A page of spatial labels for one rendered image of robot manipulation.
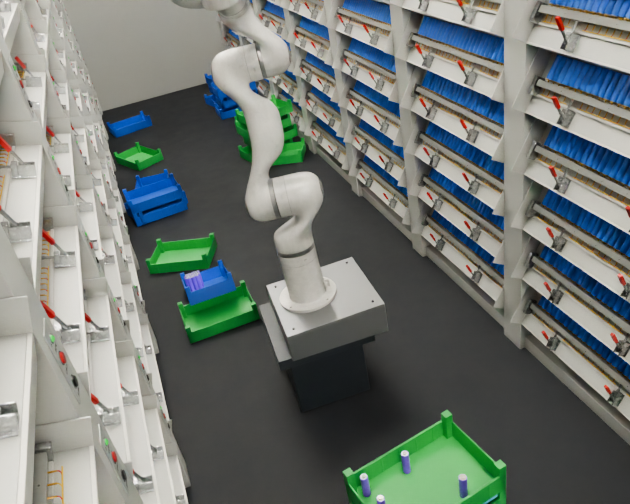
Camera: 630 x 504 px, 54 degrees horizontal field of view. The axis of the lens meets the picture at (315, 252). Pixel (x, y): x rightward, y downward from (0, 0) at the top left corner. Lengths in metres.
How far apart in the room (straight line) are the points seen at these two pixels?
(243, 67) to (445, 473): 1.17
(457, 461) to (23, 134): 1.21
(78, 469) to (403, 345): 1.62
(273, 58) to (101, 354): 0.91
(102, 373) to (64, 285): 0.20
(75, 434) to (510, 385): 1.57
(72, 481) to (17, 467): 0.25
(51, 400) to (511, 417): 1.53
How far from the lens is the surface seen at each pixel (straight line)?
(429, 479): 1.54
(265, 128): 1.77
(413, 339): 2.36
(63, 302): 1.22
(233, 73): 1.78
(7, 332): 0.80
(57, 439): 0.91
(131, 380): 1.63
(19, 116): 1.42
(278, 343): 2.01
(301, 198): 1.78
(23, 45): 2.10
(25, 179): 1.25
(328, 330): 1.89
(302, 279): 1.91
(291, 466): 2.03
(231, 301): 2.73
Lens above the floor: 1.56
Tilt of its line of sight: 32 degrees down
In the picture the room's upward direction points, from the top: 11 degrees counter-clockwise
